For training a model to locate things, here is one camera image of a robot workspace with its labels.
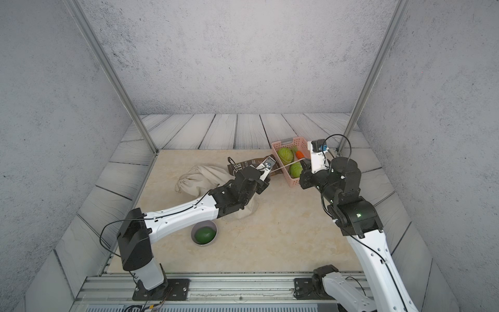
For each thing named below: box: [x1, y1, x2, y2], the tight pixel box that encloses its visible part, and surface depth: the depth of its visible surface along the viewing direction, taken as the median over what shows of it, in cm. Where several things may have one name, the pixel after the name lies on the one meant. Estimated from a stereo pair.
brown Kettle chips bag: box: [227, 155, 284, 176], surface depth 113 cm
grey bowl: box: [191, 219, 219, 247], surface depth 84 cm
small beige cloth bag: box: [174, 164, 235, 197], surface depth 96 cm
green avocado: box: [194, 226, 217, 244], surface depth 84 cm
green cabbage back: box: [277, 146, 294, 166], surface depth 110 cm
